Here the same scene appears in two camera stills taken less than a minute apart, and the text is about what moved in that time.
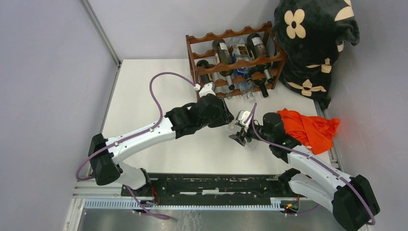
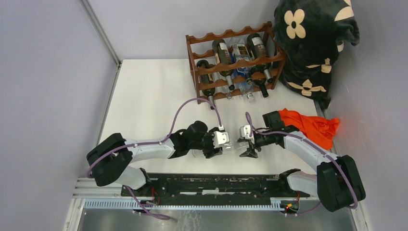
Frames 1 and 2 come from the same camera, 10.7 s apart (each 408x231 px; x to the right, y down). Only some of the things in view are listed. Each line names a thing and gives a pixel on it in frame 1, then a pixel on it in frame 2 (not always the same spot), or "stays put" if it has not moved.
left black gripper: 225,116 → 209,152
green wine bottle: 224,57 stays put
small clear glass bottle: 231,87 → 217,76
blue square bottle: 246,90 stays put
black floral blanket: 313,33 stays put
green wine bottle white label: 260,83 stays put
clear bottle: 233,127 → 234,147
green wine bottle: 258,50 stays put
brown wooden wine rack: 240,61 stays put
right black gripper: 239,136 → 249,152
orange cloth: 317,133 stays put
